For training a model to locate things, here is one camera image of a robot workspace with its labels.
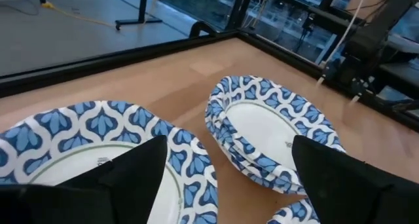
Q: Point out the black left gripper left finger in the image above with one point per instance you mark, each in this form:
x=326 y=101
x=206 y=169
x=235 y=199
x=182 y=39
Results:
x=131 y=178

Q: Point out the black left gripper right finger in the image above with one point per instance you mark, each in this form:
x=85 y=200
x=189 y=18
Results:
x=347 y=191

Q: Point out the blue patterned paper bowl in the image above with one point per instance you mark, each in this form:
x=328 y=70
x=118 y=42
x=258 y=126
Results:
x=262 y=182
x=294 y=212
x=262 y=129
x=98 y=122
x=244 y=166

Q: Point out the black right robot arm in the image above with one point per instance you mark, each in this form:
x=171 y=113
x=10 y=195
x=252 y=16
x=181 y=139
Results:
x=376 y=34

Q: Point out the black aluminium rig frame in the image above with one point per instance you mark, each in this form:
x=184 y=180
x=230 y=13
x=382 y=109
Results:
x=98 y=62

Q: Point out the black frame clamp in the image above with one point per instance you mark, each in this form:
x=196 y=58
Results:
x=200 y=27

